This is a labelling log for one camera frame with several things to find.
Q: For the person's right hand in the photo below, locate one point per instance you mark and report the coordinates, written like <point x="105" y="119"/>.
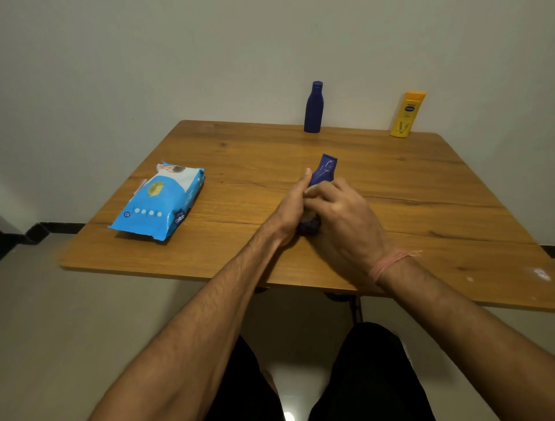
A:
<point x="351" y="234"/>

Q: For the person's left hand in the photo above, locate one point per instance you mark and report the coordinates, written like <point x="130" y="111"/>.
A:
<point x="288" y="212"/>

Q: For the dark blue bottle white print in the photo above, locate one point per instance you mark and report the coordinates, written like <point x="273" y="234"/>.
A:
<point x="325" y="169"/>

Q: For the dark blue striped bottle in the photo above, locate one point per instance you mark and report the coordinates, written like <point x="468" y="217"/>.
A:
<point x="313" y="108"/>

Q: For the blue wet wipes pack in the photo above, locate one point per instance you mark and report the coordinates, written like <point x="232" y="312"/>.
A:
<point x="158" y="204"/>

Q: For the yellow bottle orange cap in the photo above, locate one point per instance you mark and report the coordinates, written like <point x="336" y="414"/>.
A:
<point x="407" y="115"/>

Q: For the person's left forearm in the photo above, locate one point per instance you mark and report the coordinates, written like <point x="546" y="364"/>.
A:
<point x="182" y="351"/>

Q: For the person's right forearm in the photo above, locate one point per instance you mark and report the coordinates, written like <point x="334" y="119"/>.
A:
<point x="477" y="338"/>

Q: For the pink thread wristband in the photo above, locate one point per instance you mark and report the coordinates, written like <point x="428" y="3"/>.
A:
<point x="390" y="262"/>

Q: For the wooden table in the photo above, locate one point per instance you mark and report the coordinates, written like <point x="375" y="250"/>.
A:
<point x="433" y="182"/>

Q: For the white smartphone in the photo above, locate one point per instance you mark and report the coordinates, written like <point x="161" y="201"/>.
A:
<point x="405" y="349"/>

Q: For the black baseboard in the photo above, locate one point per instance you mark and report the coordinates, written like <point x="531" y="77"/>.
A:
<point x="56" y="229"/>

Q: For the black door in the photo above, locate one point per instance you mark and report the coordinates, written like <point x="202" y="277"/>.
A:
<point x="6" y="243"/>

